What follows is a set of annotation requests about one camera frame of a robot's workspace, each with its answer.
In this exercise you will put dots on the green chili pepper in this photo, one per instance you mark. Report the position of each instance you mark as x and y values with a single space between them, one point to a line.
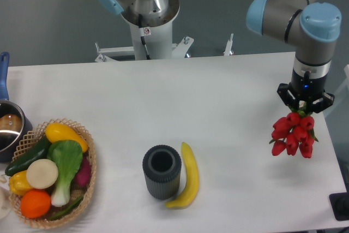
73 205

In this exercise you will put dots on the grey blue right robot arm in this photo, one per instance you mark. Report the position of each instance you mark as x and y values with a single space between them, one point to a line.
313 29

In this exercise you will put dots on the yellow banana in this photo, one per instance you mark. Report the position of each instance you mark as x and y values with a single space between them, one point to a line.
190 191

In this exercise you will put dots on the orange fruit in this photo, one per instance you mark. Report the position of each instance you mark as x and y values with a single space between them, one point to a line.
35 203

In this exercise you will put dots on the dark green cucumber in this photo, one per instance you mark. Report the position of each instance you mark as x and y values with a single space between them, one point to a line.
36 152

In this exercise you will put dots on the red tulip bouquet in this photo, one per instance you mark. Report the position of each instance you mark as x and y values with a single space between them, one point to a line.
294 133

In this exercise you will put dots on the white round radish slice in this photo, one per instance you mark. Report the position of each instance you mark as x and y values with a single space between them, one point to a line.
42 174

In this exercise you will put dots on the dark grey ribbed vase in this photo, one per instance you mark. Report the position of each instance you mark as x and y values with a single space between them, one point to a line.
162 168

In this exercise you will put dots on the blue handled saucepan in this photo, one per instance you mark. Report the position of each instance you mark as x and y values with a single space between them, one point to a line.
14 122

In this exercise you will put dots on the woven bamboo basket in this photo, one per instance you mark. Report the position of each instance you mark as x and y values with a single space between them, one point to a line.
30 140

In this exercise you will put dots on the yellow bell pepper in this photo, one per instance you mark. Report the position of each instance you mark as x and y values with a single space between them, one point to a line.
18 183

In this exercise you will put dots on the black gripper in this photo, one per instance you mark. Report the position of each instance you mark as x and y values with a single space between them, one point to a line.
307 83

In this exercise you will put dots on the green bok choy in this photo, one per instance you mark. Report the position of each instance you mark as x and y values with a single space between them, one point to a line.
67 156

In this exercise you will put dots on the yellow squash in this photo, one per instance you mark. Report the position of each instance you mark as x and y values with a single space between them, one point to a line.
59 132

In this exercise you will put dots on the purple sweet potato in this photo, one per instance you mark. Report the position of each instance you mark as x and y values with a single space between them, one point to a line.
83 176

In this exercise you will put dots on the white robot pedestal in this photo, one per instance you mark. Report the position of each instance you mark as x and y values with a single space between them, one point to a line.
148 43

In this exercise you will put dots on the black device at edge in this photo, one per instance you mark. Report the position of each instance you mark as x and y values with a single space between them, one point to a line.
339 204

